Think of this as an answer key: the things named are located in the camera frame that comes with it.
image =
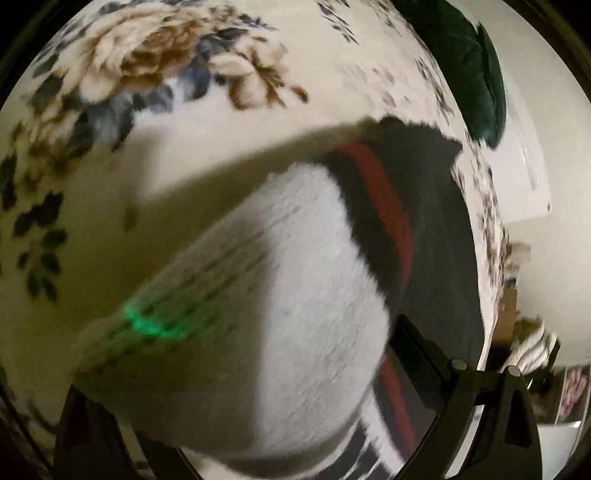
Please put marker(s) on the white black knit sock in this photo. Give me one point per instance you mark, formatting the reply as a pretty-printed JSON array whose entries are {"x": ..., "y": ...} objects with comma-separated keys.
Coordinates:
[{"x": 258, "y": 344}]

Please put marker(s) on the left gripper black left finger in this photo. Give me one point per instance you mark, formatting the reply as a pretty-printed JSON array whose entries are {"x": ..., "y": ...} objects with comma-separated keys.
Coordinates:
[{"x": 89, "y": 445}]

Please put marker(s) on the dark green pillow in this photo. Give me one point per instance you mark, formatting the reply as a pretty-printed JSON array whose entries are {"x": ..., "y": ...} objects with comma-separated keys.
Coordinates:
[{"x": 468, "y": 59}]

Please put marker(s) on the floral cream bed blanket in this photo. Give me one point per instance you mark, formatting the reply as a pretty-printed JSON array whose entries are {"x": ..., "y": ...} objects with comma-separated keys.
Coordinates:
[{"x": 138, "y": 126}]

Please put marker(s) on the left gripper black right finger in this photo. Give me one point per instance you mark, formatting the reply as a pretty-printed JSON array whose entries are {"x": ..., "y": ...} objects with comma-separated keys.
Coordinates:
[{"x": 506, "y": 443}]

